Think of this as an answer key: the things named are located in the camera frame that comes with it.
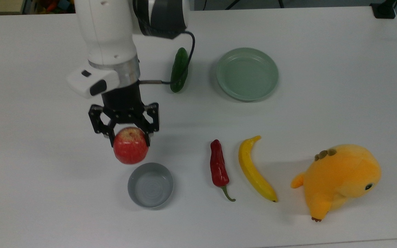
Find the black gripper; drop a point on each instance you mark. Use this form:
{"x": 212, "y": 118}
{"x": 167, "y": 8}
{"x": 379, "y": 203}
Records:
{"x": 122, "y": 101}

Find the red apple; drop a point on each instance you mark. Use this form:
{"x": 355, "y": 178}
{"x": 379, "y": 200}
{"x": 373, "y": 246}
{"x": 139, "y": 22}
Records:
{"x": 130, "y": 146}

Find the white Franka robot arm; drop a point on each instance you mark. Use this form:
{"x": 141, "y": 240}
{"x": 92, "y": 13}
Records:
{"x": 105, "y": 38}

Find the grey bowl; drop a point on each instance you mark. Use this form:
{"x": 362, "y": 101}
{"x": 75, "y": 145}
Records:
{"x": 150, "y": 185}

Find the green cucumber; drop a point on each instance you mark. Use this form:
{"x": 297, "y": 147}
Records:
{"x": 177, "y": 70}

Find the red chili pepper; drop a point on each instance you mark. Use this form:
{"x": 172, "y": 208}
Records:
{"x": 218, "y": 167}

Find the pale green plate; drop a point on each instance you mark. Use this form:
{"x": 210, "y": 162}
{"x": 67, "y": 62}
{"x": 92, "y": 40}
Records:
{"x": 247, "y": 74}

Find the yellow banana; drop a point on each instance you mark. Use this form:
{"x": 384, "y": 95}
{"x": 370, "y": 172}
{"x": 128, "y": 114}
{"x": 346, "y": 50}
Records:
{"x": 252, "y": 170}

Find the box of colourful toys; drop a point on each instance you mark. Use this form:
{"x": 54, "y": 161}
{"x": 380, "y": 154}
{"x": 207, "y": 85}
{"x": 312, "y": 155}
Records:
{"x": 52, "y": 6}

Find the beige wooden cabinet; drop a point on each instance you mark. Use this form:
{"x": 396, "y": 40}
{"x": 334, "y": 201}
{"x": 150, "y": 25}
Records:
{"x": 0, "y": 6}

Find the orange plush toy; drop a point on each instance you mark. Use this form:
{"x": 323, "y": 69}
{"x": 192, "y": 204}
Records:
{"x": 339, "y": 177}

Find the black table clamp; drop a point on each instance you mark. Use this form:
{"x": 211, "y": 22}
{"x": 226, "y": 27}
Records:
{"x": 384, "y": 10}

